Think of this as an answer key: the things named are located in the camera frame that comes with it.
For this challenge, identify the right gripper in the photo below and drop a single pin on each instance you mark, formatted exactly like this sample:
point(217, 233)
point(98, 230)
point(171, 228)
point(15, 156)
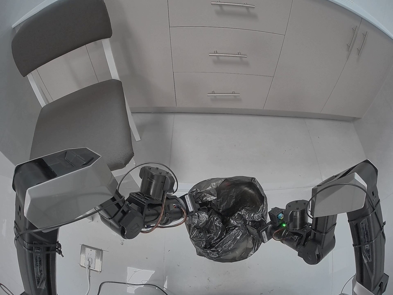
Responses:
point(265, 235)

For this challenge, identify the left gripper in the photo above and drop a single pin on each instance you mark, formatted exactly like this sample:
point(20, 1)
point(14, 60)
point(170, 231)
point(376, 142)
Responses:
point(175, 210)

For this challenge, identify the black plastic bag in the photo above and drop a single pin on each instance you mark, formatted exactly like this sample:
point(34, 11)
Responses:
point(227, 226)

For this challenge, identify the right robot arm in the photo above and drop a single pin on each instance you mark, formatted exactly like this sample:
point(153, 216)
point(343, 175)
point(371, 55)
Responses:
point(337, 201)

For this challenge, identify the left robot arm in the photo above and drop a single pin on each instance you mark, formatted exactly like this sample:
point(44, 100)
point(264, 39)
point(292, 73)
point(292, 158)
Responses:
point(70, 180)

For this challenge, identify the grey padded chair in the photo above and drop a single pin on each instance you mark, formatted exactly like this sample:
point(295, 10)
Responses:
point(79, 118)

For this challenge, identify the beige cabinet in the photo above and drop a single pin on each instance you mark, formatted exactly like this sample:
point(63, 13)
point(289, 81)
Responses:
point(230, 32)

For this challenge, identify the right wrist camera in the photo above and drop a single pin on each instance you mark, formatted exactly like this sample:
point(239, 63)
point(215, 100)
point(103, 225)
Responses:
point(275, 215)

